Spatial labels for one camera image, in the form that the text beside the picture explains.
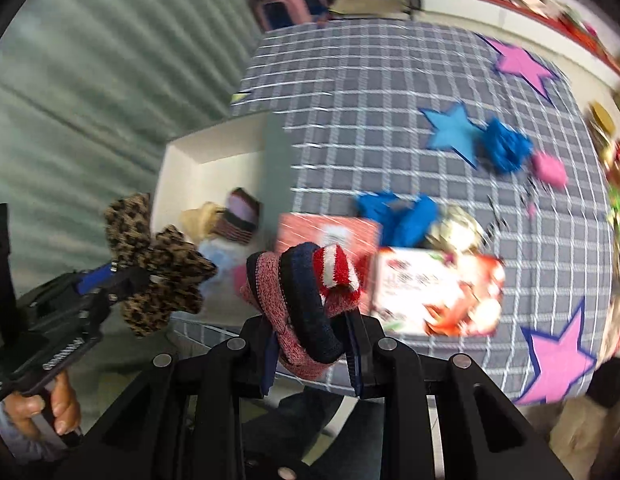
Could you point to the white cabinet red top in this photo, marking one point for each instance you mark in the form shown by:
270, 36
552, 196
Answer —
490, 5

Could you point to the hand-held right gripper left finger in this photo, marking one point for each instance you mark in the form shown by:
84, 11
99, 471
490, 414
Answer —
267, 367

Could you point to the person's left hand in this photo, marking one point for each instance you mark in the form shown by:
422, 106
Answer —
64, 405

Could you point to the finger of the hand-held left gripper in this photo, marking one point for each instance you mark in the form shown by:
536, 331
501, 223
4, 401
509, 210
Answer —
97, 279

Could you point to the pink plastic stool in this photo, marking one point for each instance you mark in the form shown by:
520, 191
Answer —
290, 5

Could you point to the pink rectangular sponge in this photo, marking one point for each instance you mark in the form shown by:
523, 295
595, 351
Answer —
550, 170

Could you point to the beige fabric cushion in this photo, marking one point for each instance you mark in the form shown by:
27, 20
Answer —
575, 435

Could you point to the blue plastic shoe cover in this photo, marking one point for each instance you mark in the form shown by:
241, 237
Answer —
395, 215

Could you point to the blue fuzzy cloth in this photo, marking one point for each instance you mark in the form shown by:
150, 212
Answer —
507, 145

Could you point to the green curtain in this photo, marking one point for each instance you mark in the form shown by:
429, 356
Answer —
89, 85

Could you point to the white grey storage box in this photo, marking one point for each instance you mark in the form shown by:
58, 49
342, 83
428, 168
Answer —
199, 150

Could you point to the leopard print scrunchie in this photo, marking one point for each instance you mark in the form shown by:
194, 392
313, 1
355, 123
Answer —
159, 270

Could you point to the grey checkered star tablecloth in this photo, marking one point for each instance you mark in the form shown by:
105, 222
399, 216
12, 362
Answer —
390, 135

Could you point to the beige fabric scrunchie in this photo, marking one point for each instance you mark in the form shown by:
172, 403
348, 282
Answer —
199, 220

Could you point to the red cardboard box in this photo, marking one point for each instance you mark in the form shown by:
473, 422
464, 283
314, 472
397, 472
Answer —
330, 237

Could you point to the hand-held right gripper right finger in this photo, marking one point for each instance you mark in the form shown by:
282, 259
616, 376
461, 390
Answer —
356, 360

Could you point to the small pink scrap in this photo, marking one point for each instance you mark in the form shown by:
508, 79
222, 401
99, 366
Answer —
531, 210

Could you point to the cream polka dot scrunchie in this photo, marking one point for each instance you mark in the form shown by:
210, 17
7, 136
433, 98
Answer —
455, 230

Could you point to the light blue fluffy scrunchie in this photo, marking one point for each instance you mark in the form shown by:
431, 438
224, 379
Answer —
219, 265

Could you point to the jar with gold lid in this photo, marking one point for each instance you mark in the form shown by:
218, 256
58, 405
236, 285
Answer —
601, 117

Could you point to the fox print tissue box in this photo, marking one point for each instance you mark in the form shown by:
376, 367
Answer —
440, 290

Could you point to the purple brown knitted pouch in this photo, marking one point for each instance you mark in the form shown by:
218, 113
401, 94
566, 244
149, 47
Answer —
239, 215

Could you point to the red navy striped sock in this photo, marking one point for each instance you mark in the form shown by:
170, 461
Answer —
300, 310

